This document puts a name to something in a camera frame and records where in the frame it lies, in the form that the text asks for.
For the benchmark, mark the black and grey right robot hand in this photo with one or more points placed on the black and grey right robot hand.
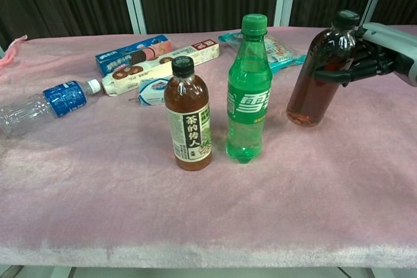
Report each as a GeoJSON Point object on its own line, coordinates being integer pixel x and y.
{"type": "Point", "coordinates": [391, 47]}

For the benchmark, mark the unlabelled dark red drink bottle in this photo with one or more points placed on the unlabelled dark red drink bottle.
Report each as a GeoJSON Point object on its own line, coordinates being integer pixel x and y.
{"type": "Point", "coordinates": [311, 95]}

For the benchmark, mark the tea bottle with white label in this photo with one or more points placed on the tea bottle with white label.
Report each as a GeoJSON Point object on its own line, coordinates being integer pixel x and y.
{"type": "Point", "coordinates": [189, 128]}

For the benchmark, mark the teal snack bag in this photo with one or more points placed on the teal snack bag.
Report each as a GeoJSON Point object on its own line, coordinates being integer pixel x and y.
{"type": "Point", "coordinates": [284, 55]}

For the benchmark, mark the green Sprite bottle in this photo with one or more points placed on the green Sprite bottle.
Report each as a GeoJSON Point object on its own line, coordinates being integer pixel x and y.
{"type": "Point", "coordinates": [249, 105]}

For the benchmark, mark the pink plush table cloth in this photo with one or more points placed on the pink plush table cloth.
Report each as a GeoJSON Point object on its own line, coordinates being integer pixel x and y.
{"type": "Point", "coordinates": [208, 200]}

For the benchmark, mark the small blue white box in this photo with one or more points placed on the small blue white box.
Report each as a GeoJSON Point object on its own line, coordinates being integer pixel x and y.
{"type": "Point", "coordinates": [151, 93]}

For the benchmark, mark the long cream biscuit box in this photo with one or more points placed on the long cream biscuit box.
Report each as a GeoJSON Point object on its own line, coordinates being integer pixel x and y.
{"type": "Point", "coordinates": [146, 74]}

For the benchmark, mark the blue Oreo cookie box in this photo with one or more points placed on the blue Oreo cookie box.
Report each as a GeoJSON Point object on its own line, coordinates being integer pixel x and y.
{"type": "Point", "coordinates": [130, 56]}

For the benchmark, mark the clear water bottle blue label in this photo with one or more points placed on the clear water bottle blue label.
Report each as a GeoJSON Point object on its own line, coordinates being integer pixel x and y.
{"type": "Point", "coordinates": [65, 97]}

